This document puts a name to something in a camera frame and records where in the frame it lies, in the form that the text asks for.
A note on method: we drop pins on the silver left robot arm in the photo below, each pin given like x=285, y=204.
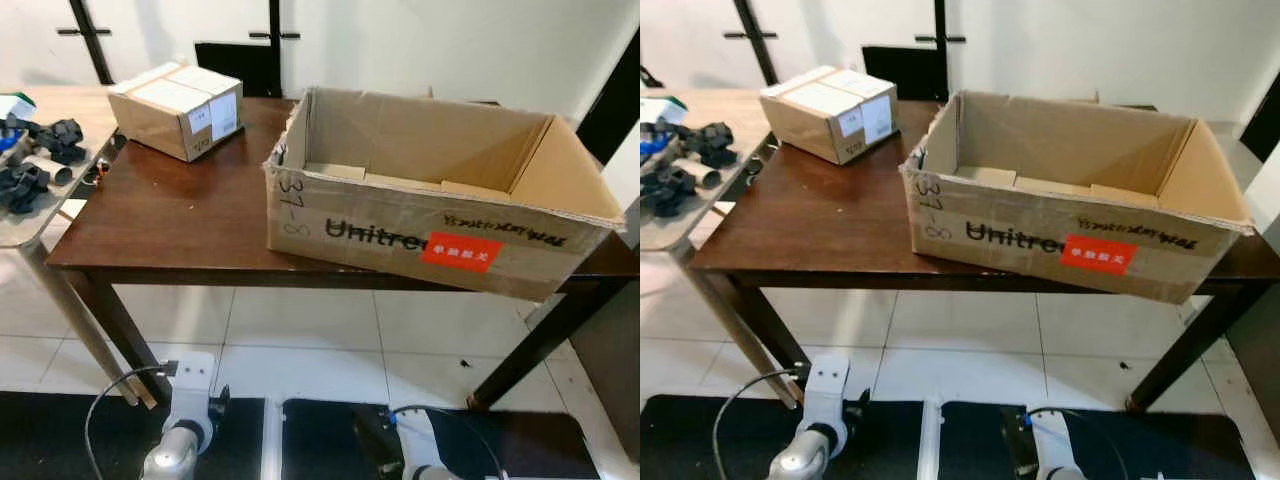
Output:
x=172, y=455
x=800, y=458

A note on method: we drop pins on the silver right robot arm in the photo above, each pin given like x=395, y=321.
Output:
x=435, y=473
x=1068, y=474

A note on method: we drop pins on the black floor mat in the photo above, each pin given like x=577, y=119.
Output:
x=60, y=440
x=530, y=445
x=690, y=440
x=1180, y=445

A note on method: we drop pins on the dark brown wooden table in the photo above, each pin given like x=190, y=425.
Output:
x=830, y=220
x=180, y=220

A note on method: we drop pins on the large open cardboard box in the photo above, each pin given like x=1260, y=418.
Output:
x=1040, y=245
x=400, y=240

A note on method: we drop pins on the dark brown furniture panel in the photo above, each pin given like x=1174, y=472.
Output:
x=610, y=370

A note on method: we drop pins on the small taped cardboard box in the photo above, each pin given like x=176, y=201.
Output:
x=810, y=125
x=160, y=125

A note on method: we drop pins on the black plastic machine part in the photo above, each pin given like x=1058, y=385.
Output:
x=712, y=145
x=665, y=190
x=22, y=188
x=62, y=140

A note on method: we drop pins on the light wooden side table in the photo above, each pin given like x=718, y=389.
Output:
x=80, y=115
x=720, y=110

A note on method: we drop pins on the black blue machine part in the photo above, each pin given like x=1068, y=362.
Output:
x=15, y=132
x=655, y=140

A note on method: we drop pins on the black flat panel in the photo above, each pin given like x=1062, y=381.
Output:
x=240, y=68
x=905, y=72

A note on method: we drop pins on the small white green box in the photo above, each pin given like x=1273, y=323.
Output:
x=660, y=110
x=15, y=105

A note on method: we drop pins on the black metal stand pole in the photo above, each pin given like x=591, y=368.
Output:
x=92, y=40
x=757, y=42
x=275, y=20
x=941, y=22

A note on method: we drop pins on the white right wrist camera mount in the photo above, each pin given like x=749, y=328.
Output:
x=420, y=440
x=1052, y=440

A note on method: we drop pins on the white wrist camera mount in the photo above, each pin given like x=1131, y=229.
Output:
x=190, y=385
x=420, y=440
x=1052, y=440
x=825, y=390

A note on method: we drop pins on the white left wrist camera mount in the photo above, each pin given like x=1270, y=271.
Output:
x=825, y=390
x=190, y=385

